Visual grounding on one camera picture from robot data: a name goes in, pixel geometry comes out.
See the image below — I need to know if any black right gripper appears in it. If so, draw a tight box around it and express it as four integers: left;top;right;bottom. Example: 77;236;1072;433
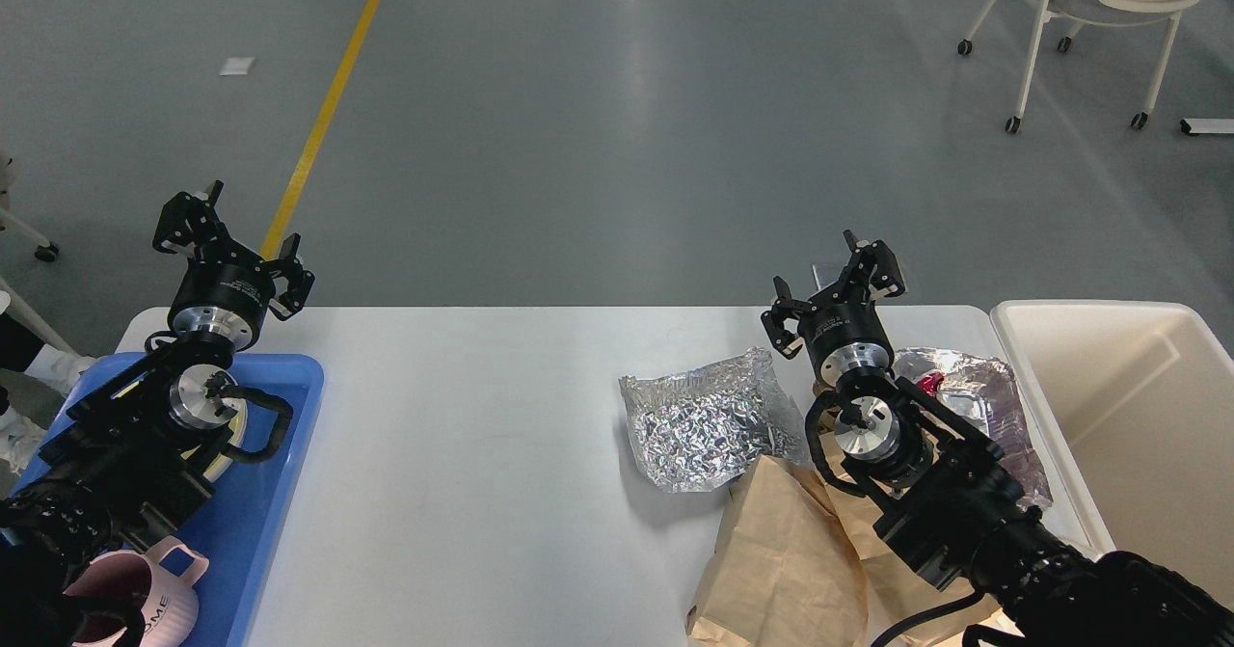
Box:
760;230;907;385

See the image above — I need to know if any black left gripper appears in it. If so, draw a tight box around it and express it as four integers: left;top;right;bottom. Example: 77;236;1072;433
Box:
151;180;313;351

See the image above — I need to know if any pink ribbed mug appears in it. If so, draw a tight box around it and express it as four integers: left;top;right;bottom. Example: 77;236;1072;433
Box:
65;536;210;646

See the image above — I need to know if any yellow plastic plate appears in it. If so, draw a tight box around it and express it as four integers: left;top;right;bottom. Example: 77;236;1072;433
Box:
106;364;247;483

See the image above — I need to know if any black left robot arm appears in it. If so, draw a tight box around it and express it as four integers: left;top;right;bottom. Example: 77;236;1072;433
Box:
1;182;313;646

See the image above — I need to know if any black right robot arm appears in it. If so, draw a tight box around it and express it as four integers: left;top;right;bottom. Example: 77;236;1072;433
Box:
760;230;1233;646

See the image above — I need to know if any white plate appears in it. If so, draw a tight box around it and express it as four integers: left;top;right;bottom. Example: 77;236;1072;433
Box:
202;406;248;484

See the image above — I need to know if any crumpled aluminium foil sheet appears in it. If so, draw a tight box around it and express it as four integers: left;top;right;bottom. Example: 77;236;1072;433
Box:
618;348;810;493

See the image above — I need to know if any person in black clothes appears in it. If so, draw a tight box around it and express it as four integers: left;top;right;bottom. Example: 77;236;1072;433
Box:
1;312;97;474

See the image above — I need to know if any blue plastic tray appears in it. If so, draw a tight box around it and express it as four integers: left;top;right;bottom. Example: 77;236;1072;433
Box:
0;353;325;647

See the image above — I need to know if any brown paper bag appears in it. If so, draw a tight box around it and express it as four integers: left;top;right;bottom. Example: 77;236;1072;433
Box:
684;456;971;646

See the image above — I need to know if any beige plastic bin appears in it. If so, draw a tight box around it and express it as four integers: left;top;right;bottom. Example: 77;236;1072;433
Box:
991;300;1233;605

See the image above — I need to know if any white bar on floor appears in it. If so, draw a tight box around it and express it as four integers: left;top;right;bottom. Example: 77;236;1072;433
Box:
1178;117;1234;136

